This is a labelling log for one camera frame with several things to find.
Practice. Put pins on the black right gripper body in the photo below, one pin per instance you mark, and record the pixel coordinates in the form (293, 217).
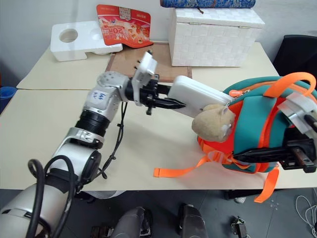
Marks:
(297, 148)

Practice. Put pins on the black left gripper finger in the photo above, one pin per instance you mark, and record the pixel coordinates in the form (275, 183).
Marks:
(164, 88)
(171, 103)

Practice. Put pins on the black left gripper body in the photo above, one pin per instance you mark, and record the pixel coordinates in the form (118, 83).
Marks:
(150, 95)

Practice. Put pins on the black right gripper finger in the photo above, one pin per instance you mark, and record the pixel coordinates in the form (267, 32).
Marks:
(260, 154)

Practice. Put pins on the white rectangular box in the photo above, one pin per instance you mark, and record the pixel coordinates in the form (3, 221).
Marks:
(195, 95)

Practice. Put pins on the orange and teal backpack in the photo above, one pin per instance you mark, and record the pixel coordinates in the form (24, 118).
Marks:
(255, 119)

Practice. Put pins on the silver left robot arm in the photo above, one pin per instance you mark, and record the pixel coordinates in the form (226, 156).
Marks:
(74, 153)

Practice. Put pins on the white woven storage box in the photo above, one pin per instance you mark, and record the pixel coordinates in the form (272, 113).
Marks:
(213, 39)

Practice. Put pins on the brown framed mat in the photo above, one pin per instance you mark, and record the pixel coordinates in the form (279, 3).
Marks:
(123, 67)

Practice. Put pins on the tan plush animal charm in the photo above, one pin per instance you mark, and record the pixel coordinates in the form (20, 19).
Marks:
(213, 124)

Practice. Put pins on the red printed packaging bag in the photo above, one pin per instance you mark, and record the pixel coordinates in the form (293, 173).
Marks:
(123, 27)

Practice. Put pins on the small black floor object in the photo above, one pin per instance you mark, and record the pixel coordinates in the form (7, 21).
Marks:
(239, 226)

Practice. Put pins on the black chair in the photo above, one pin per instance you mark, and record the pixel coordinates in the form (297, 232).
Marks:
(297, 57)

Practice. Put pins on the dark rounded shape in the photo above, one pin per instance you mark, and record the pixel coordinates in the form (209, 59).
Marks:
(132, 223)
(192, 220)

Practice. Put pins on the white styrofoam packing block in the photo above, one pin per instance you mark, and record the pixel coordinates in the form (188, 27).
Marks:
(67, 48)

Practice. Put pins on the blue patterned fabric roll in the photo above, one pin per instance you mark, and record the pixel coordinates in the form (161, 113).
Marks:
(210, 3)

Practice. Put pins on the blue bin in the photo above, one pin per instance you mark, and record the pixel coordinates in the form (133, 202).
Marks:
(6, 98)

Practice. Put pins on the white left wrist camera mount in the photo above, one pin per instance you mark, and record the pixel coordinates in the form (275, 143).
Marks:
(146, 68)

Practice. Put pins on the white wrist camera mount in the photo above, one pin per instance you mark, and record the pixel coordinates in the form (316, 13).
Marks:
(146, 68)
(298, 109)

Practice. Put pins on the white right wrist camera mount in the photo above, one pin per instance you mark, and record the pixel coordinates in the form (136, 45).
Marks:
(298, 109)

